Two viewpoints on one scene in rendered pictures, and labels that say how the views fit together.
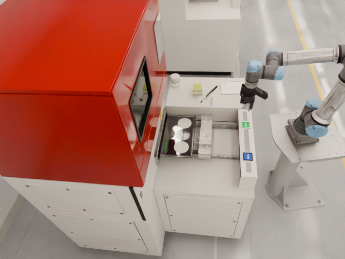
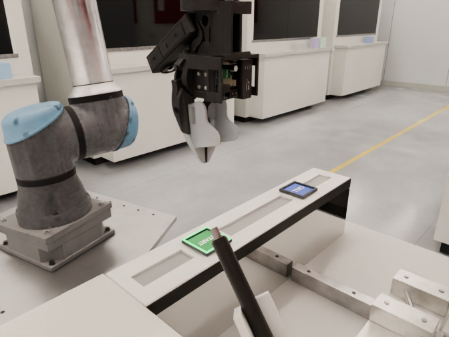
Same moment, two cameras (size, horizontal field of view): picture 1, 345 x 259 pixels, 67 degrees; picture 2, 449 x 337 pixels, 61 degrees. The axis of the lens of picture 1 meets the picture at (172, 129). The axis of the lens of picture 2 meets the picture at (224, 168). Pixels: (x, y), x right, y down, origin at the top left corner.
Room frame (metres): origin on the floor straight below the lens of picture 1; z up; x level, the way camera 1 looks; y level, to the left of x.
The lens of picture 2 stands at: (1.56, -0.22, 1.28)
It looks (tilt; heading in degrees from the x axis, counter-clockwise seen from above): 21 degrees down; 210
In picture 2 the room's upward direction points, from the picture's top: straight up
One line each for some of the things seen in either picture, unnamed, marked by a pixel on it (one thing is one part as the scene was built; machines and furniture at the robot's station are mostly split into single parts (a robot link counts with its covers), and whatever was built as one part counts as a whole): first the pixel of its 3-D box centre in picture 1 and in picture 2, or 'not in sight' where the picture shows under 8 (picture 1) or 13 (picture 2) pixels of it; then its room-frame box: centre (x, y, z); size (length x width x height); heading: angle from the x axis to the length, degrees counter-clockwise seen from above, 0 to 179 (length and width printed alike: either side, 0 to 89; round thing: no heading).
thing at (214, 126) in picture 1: (201, 125); not in sight; (1.29, -0.22, 0.84); 0.50 x 0.02 x 0.03; 77
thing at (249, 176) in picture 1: (245, 146); (255, 247); (1.01, -0.47, 0.89); 0.55 x 0.09 x 0.14; 167
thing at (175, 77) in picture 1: (175, 80); not in sight; (1.63, -0.07, 1.01); 0.07 x 0.07 x 0.10
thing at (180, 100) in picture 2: not in sight; (189, 99); (1.15, -0.50, 1.18); 0.05 x 0.02 x 0.09; 167
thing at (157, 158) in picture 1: (161, 135); not in sight; (1.19, 0.08, 0.89); 0.44 x 0.02 x 0.10; 167
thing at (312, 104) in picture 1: (313, 110); (41, 138); (1.10, -0.91, 1.06); 0.13 x 0.12 x 0.14; 160
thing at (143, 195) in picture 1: (152, 144); not in sight; (1.02, 0.13, 1.02); 0.82 x 0.03 x 0.40; 167
